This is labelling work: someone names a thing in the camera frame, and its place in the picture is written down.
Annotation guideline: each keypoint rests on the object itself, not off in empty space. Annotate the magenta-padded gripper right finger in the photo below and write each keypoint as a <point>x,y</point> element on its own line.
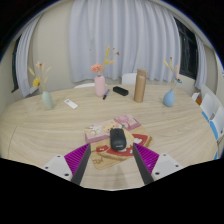
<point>146,159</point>

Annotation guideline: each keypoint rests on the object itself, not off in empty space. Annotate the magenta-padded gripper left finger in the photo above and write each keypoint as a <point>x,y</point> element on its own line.
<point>78,159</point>

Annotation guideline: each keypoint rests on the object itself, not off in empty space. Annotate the black computer mouse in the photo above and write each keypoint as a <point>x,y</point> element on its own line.
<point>117,139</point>

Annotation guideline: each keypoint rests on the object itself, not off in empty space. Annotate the white remote control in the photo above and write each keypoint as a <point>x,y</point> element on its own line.
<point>71,103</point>

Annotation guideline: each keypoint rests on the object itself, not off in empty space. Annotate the blue vase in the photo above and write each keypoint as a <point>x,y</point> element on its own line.
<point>169,98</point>

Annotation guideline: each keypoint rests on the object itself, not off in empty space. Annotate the pale green vase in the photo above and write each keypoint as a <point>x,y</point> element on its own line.
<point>47,101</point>

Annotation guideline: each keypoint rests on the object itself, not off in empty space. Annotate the dark pen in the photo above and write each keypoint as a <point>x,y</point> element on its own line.
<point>106,94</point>

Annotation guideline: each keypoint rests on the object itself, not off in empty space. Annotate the bronze drink bottle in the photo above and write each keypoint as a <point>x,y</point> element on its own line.
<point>140,86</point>

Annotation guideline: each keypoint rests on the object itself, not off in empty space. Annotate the small black box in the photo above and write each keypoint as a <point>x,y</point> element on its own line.
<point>120,91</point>

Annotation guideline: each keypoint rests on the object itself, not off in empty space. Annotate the white chair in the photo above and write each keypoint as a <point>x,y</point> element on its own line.
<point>207,105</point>
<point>217,125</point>
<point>84,85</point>
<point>128,78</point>

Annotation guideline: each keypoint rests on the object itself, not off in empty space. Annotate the pink vase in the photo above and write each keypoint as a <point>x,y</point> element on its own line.
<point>100,86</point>

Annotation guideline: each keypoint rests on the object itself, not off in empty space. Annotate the yellow dried flower bunch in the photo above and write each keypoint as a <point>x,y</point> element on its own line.
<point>36,81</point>

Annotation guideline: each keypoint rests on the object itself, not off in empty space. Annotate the beige dried flower bunch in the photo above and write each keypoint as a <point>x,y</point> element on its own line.
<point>173,75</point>

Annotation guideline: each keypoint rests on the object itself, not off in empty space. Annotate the orange dried flower bunch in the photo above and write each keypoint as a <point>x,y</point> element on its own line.
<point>96,68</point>

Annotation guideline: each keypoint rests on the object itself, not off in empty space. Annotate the narrow white curtain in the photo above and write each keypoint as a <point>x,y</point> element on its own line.
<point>201,66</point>
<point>25,60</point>

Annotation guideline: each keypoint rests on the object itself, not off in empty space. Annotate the dark window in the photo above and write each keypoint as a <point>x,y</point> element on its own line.
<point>186,50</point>
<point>15,70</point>

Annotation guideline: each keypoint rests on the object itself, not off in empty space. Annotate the wide white curtain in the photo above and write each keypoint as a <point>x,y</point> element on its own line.
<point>123,33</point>

